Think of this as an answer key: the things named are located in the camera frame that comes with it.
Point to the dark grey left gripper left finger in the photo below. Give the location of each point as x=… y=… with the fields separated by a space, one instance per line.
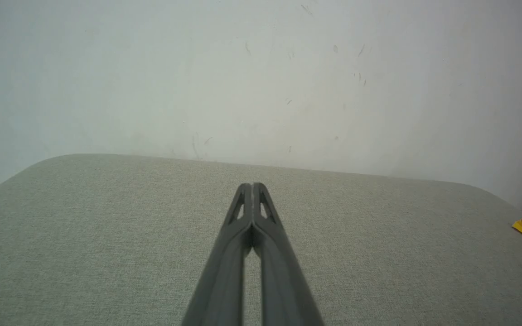
x=220 y=280

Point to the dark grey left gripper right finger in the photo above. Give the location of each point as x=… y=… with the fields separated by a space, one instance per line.
x=283 y=280

